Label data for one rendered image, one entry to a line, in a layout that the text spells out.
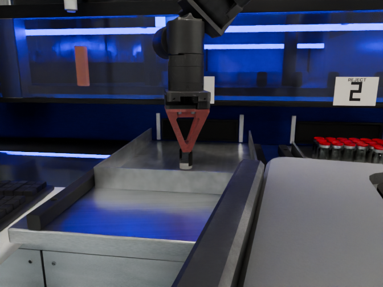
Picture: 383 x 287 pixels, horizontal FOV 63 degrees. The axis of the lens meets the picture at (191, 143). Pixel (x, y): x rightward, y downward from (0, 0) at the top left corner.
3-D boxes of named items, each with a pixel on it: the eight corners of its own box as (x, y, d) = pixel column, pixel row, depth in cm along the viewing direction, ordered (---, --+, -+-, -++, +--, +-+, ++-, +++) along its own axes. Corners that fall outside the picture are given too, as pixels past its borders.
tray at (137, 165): (150, 140, 83) (150, 127, 82) (249, 143, 80) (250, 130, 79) (95, 187, 50) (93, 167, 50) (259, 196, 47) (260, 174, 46)
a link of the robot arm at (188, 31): (174, 10, 44) (210, 13, 46) (160, 17, 50) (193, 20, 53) (174, 60, 46) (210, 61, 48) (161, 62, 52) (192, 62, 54)
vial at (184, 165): (180, 165, 54) (180, 142, 53) (192, 166, 54) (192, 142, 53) (178, 169, 52) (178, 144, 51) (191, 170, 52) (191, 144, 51)
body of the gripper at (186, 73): (201, 99, 56) (201, 56, 54) (211, 105, 46) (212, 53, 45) (164, 99, 55) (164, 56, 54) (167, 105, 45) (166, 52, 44)
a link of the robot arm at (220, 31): (203, -36, 46) (242, 8, 49) (177, -16, 56) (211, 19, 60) (154, 29, 45) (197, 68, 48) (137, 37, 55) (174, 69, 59)
